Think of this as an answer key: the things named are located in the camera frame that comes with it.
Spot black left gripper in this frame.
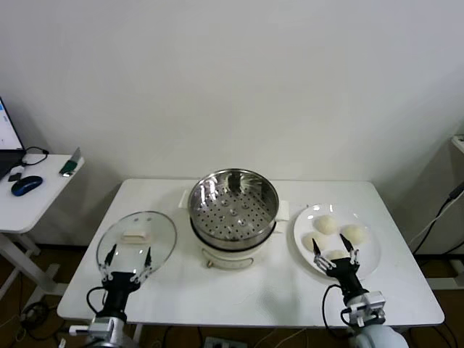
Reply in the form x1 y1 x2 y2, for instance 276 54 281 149
99 243 153 315

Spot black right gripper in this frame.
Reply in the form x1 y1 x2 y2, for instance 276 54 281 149
310 233 368 299

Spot round glass pot lid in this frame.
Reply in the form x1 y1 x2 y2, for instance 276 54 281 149
96 210 178 281

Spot stainless steel steamer basket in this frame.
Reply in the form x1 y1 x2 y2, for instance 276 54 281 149
187 168 281 244

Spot large white plate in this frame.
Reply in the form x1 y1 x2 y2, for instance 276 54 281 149
292 204 383 281

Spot white electric cooker base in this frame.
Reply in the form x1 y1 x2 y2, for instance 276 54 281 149
179 188 291 271

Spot white side table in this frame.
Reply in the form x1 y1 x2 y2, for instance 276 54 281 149
0 154 85 309

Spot white floor power strip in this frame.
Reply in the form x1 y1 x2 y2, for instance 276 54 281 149
204 336 247 348

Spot blue computer mouse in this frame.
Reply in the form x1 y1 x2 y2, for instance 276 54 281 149
10 175 44 197

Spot white shelf edge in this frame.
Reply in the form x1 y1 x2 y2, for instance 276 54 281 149
450 134 464 160

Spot black laptop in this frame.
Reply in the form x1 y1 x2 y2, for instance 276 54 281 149
0 96 26 181

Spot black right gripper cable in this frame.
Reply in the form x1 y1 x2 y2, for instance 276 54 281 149
322 284 349 330

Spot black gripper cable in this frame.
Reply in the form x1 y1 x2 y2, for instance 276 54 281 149
86 286 108 316
322 284 349 330

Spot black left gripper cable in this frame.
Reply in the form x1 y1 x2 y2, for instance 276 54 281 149
86 286 108 316

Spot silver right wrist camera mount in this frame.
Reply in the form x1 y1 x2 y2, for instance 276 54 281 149
342 291 387 327

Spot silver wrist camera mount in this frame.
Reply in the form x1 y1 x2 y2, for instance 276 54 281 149
67 318 112 338
342 291 387 327

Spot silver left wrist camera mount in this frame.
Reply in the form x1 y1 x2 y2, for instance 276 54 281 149
67 318 112 338

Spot black and white wall cable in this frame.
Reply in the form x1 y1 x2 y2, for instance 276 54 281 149
411 179 464 254

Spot tangled floor cables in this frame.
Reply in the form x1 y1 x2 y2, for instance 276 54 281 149
20 300 50 331

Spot white desk foot frame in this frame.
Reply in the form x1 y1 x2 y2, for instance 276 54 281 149
426 259 464 291

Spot green handled scraper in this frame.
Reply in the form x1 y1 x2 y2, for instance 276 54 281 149
59 146 81 178

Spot black laptop cable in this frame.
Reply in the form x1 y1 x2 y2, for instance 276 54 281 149
20 146 50 167

